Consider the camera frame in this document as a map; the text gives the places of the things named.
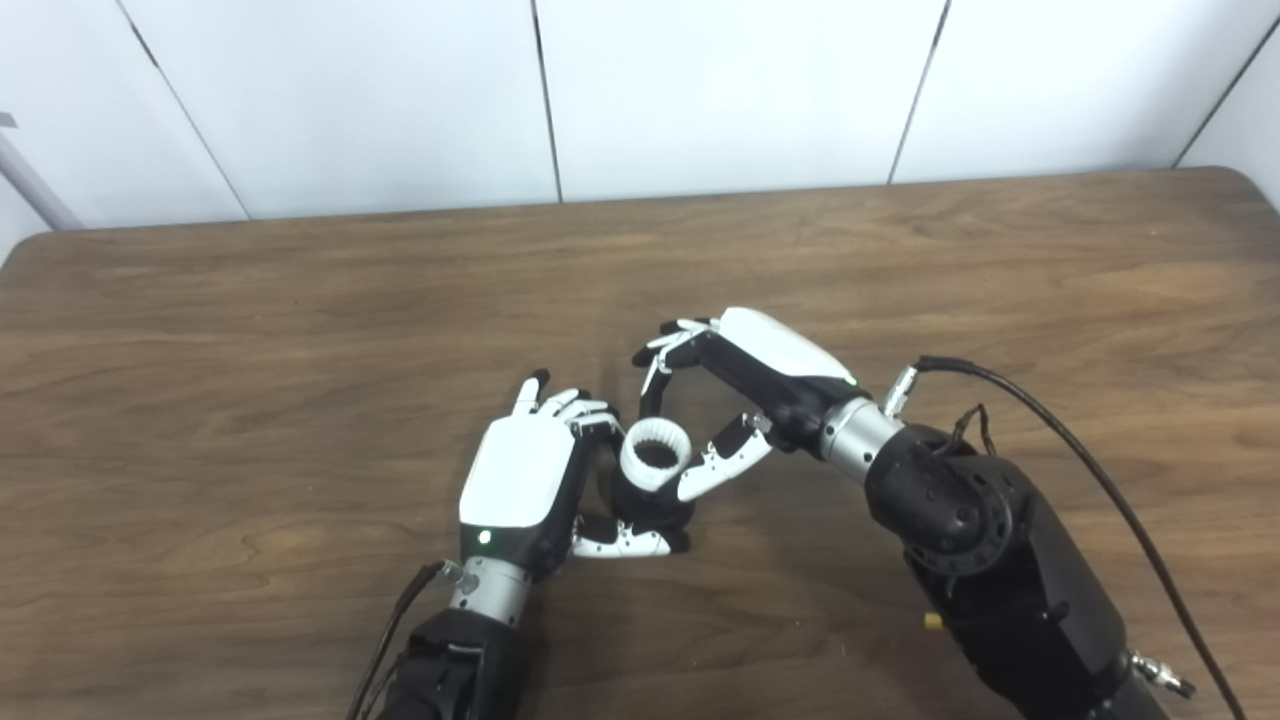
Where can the grey wall pole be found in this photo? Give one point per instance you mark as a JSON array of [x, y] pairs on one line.
[[35, 190]]

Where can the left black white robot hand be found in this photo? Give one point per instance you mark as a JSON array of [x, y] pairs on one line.
[[515, 470]]

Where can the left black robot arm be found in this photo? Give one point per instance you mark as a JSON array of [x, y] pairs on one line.
[[460, 670]]

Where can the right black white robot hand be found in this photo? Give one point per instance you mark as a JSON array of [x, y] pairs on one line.
[[780, 360]]

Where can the round black plastic part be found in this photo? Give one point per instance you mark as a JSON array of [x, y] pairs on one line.
[[650, 508]]

